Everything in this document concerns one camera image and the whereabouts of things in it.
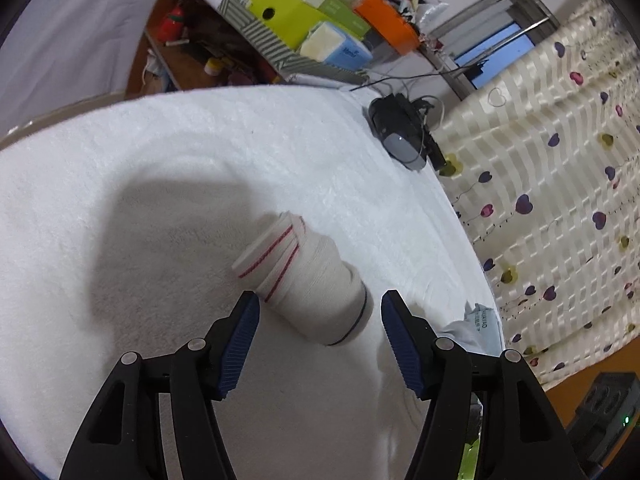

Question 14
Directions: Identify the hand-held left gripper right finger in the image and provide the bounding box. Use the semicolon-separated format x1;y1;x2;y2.
381;290;583;480

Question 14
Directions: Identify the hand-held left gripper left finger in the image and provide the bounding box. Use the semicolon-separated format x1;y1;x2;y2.
59;290;261;480

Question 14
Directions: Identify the beige sock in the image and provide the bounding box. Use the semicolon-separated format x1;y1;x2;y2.
232;211;373;347

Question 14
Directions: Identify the light blue wet wipes pack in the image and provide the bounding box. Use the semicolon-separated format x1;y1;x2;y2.
440;301;503;358

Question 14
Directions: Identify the heart print curtain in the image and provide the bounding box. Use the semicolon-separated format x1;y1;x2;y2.
430;0;640;393

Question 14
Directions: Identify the black device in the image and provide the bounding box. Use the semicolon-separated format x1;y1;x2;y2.
565;372;640;466

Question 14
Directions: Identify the grey black headset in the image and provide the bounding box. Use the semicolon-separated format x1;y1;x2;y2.
368;94;448;177

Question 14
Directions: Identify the wooden side table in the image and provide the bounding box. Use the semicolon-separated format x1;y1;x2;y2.
124;0;371;98

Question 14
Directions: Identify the striped cardboard tray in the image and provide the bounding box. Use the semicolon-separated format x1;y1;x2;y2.
217;0;368;86

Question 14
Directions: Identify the blue tissue pack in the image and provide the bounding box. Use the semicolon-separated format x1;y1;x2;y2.
299;21;373;72

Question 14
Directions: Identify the window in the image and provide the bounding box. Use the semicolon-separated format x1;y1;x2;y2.
427;0;561;102

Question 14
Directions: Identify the red plastic item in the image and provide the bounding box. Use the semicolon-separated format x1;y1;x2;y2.
157;4;187;43

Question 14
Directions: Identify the orange tray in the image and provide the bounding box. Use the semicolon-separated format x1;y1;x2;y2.
345;0;421;56

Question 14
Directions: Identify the yellow-green cardboard box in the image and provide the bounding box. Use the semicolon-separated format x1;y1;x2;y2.
234;0;333;53

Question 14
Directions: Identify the light green flat box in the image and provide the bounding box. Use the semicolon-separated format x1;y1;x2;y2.
265;0;373;41

